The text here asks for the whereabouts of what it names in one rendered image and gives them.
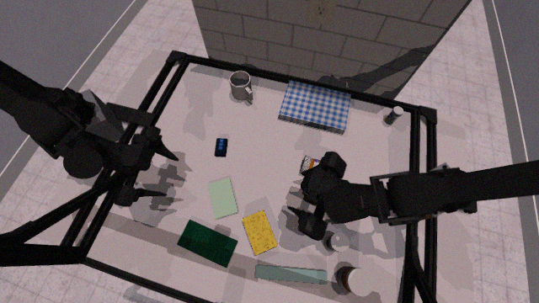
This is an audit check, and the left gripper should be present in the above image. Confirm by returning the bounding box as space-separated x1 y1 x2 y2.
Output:
103 125 179 207

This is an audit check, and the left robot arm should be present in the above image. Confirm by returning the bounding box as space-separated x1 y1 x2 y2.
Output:
0 61 155 179

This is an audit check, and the grey mug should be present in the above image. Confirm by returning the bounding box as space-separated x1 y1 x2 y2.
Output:
229 71 253 101

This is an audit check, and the yellow sponge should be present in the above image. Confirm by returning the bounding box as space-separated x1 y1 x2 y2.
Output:
242 210 278 255

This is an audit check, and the grey bottle with brown label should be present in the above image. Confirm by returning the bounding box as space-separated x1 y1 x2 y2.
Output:
336 267 374 297

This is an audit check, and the orange pill bottle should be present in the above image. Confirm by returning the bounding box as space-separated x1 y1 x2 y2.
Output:
308 158 320 169

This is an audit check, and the grey ribbed bottle cap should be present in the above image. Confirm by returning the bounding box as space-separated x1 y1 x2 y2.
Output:
301 155 312 172

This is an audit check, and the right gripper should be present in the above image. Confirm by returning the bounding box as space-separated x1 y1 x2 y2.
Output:
287 151 354 241

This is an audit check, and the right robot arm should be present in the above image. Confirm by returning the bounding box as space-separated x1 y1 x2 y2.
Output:
301 160 539 226

